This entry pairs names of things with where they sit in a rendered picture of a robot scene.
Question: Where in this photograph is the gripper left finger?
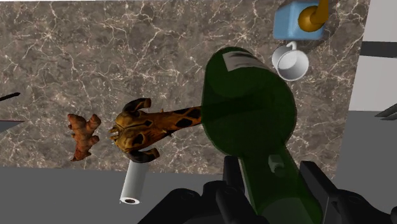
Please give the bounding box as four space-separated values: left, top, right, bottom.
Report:
138 155 270 224

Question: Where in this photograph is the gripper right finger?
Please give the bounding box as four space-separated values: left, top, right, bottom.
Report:
298 160 397 224

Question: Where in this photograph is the dark green glass bottle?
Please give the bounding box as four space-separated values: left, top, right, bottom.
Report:
200 46 324 224

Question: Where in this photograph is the white paper roll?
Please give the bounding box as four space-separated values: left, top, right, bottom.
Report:
119 160 150 206

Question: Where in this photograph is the giraffe toy figure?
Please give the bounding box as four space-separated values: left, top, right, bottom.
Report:
108 97 203 164

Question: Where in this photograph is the white cup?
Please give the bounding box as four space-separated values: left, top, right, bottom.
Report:
271 41 310 82

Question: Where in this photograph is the brown ginger root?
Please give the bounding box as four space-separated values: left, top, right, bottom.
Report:
67 113 102 162

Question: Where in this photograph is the light blue box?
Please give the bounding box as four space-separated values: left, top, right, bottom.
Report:
272 0 326 41

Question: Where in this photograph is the yellow rounded object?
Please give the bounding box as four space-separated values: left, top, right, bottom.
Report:
297 0 330 32

